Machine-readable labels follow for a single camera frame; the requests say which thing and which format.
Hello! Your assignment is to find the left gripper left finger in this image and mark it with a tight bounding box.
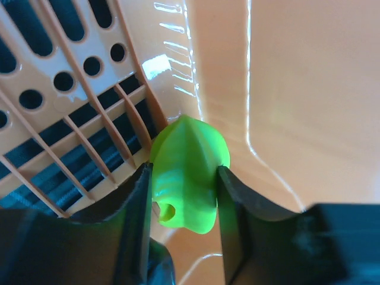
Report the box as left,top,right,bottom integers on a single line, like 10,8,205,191
1,163,175,284

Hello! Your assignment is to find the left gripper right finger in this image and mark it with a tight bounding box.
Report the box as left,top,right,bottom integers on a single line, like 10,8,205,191
217,166,379,284

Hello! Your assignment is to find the small green toy vegetable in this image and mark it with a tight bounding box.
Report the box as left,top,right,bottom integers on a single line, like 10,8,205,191
150,115,230,235

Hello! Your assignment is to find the orange plastic basket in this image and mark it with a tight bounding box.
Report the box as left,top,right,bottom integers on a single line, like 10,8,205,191
1,1,379,284

